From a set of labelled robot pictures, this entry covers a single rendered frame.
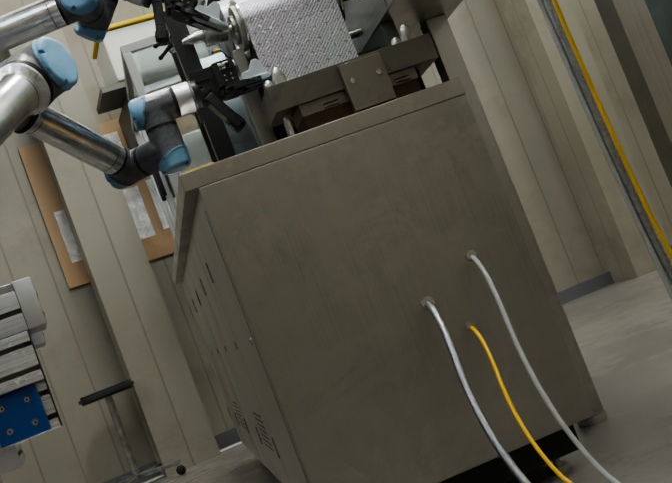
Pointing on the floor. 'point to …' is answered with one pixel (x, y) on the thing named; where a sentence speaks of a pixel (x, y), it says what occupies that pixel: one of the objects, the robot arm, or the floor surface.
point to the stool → (125, 433)
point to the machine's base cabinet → (379, 310)
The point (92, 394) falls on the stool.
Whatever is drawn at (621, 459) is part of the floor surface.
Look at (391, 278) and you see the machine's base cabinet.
